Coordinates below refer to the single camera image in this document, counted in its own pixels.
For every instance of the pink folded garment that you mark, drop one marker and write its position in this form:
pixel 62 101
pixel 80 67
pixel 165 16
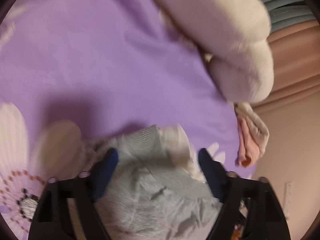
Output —
pixel 253 135

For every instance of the teal striped headboard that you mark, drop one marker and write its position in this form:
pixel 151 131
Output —
pixel 285 13

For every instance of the grey sweatshirt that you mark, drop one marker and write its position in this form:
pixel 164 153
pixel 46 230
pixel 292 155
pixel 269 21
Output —
pixel 157 190

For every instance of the purple floral bed sheet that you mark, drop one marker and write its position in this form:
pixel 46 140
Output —
pixel 74 71

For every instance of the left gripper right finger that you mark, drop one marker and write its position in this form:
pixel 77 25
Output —
pixel 265 218

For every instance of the white plush pillow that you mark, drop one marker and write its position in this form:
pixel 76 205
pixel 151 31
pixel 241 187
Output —
pixel 235 32

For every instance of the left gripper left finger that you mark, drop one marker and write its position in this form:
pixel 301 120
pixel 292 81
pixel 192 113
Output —
pixel 52 219

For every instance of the wall socket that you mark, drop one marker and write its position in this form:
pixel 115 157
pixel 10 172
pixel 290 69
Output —
pixel 287 199

